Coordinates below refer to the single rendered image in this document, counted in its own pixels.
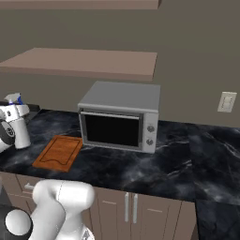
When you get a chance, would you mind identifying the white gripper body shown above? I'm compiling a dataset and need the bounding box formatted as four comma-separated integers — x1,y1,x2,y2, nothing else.
11,104,31,122

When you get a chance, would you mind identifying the white blue spray bottle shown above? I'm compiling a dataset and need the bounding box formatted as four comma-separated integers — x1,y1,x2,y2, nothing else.
4,92,33,150

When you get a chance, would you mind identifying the brown wooden cutting board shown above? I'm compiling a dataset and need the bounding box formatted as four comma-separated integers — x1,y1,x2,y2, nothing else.
32,134,84,173

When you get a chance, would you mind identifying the taupe drawer front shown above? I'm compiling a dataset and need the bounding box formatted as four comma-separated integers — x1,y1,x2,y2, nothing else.
15,173,43,203

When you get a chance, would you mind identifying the black glass oven door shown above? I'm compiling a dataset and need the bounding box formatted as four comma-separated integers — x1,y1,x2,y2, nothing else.
79,109,145,148

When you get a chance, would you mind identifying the grey toaster oven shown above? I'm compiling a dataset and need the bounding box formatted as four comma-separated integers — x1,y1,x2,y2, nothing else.
77,80,162,155

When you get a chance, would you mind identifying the taupe cupboard door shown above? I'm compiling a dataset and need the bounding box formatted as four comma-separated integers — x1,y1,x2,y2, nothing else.
130,191,183,240
92,187,131,240

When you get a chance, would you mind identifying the silver drawer handle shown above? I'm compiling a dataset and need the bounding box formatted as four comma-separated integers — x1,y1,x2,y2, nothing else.
23,183,36,192

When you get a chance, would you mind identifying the brown wall shelf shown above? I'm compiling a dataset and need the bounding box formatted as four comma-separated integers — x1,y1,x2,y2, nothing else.
0,47,158,83

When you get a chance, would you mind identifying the grey oven door handle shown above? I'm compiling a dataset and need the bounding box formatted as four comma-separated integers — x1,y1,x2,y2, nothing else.
80,111,141,121

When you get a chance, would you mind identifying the silver cupboard door handle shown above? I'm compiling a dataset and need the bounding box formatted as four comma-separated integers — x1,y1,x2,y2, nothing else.
132,193,139,225
124,191,130,223

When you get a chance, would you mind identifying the white wall switch plate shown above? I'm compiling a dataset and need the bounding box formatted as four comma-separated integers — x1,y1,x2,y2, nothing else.
217,91,238,113

